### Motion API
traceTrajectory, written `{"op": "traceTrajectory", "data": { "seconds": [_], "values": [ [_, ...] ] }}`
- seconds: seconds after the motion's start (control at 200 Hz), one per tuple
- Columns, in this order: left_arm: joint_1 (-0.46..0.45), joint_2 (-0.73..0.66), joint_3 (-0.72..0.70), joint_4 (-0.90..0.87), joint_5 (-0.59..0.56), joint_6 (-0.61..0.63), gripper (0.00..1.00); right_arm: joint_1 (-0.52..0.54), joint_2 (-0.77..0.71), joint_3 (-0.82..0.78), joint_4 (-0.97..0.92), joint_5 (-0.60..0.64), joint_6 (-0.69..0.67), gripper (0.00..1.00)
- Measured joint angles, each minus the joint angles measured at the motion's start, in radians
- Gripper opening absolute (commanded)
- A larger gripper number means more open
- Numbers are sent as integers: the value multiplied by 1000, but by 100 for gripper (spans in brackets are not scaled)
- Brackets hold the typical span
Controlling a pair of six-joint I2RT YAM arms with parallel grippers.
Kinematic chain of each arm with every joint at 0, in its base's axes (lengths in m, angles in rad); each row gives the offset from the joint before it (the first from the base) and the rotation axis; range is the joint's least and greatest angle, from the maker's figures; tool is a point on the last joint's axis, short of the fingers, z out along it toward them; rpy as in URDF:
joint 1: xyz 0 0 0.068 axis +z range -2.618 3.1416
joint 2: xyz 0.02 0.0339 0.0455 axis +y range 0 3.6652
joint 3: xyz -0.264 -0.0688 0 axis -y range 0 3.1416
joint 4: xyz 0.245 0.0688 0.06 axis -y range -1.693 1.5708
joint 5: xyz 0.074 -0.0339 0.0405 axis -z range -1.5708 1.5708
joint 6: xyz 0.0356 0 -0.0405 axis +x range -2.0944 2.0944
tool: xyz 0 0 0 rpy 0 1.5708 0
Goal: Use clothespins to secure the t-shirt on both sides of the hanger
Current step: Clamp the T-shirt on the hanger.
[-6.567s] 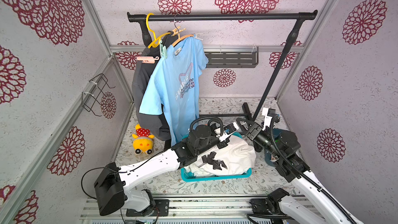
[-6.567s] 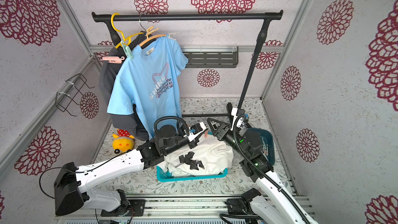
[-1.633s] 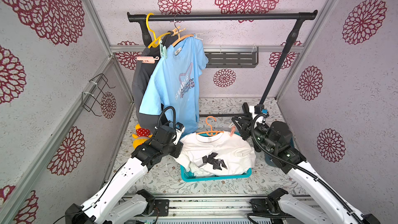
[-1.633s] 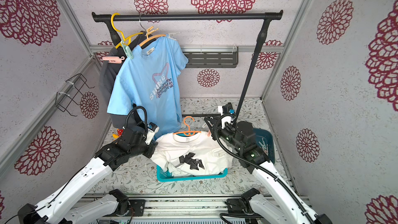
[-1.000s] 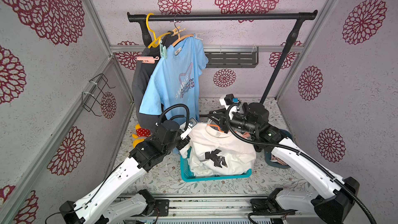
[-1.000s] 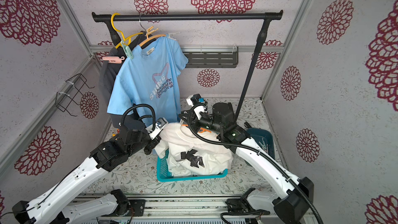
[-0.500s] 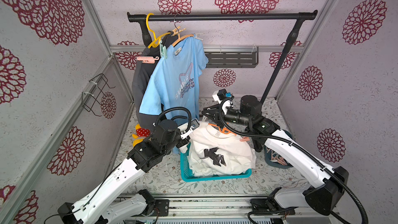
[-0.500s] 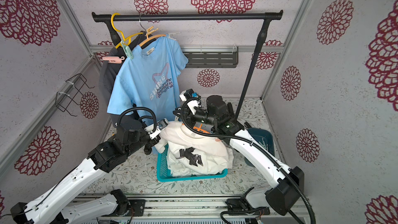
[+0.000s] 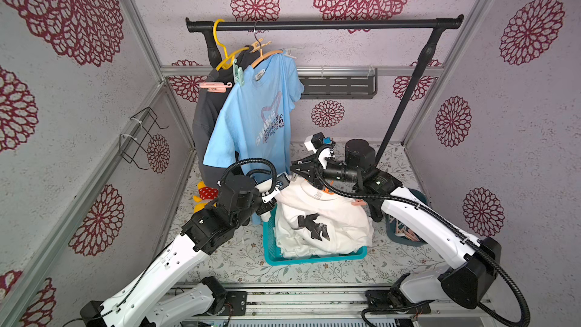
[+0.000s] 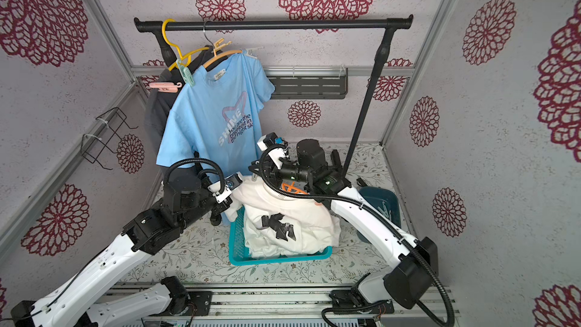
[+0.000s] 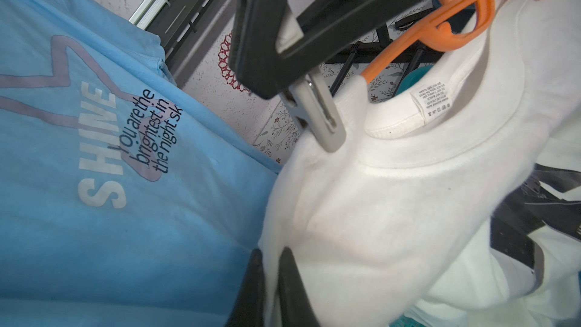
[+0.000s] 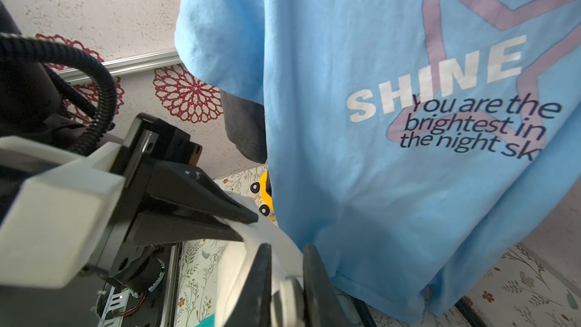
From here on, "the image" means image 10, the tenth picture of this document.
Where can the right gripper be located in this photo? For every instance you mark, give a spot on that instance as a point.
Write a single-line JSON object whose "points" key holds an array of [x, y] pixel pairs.
{"points": [[262, 166]]}

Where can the pink clothespin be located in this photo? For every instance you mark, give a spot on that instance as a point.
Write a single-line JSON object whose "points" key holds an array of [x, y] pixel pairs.
{"points": [[166, 87]]}

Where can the light blue garment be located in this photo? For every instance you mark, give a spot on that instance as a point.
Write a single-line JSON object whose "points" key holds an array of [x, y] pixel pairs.
{"points": [[216, 116]]}

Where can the dark teal clothespin bin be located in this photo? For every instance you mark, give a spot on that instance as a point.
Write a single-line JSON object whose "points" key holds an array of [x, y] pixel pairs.
{"points": [[374, 195]]}

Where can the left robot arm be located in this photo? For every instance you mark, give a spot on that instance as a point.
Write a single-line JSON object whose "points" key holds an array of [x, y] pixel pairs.
{"points": [[75, 303]]}

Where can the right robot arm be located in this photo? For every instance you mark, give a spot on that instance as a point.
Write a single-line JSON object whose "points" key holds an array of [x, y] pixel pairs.
{"points": [[413, 262]]}

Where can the black wall shelf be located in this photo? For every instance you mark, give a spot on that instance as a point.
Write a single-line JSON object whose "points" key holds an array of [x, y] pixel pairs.
{"points": [[309, 83]]}

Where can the orange plastic hanger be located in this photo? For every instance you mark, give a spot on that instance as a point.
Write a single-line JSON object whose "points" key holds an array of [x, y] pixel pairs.
{"points": [[291, 188]]}

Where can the grey clothespin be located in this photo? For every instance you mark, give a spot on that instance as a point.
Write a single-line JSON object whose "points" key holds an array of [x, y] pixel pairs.
{"points": [[252, 52]]}

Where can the yellow plastic hanger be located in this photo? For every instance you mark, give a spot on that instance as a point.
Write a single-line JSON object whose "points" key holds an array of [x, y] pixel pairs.
{"points": [[172, 53]]}

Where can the colourful clothespins pile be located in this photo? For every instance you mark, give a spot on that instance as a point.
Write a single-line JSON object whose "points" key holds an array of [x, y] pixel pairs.
{"points": [[385, 209]]}

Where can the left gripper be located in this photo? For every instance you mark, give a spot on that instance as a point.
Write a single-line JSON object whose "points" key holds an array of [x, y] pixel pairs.
{"points": [[222, 207]]}

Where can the white t-shirt black print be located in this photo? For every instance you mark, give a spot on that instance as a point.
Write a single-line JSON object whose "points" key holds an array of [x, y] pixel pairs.
{"points": [[269, 225]]}

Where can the mint green clothespin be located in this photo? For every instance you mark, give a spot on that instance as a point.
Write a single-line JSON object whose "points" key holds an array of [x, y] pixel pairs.
{"points": [[185, 73]]}

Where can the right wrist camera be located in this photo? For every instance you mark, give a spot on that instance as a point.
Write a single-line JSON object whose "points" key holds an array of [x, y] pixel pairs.
{"points": [[274, 147]]}

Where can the beige clothespin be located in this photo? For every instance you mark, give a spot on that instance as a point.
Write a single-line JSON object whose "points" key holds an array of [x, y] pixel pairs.
{"points": [[218, 45]]}

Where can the black wire wall basket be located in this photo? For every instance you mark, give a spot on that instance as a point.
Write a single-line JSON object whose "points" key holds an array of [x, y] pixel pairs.
{"points": [[109, 125]]}

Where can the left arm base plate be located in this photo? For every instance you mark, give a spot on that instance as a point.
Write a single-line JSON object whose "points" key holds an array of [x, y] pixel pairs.
{"points": [[198, 303]]}

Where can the black clothes rack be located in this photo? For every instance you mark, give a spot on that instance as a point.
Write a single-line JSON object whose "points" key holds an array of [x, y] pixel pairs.
{"points": [[389, 25]]}

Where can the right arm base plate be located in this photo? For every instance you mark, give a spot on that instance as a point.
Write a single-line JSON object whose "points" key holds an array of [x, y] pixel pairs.
{"points": [[351, 302]]}

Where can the dark grey t-shirt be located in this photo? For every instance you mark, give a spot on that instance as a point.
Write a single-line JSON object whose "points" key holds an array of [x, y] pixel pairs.
{"points": [[158, 107]]}

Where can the wooden hanger metal hook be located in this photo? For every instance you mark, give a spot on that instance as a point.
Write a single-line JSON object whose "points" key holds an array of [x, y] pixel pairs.
{"points": [[221, 54]]}

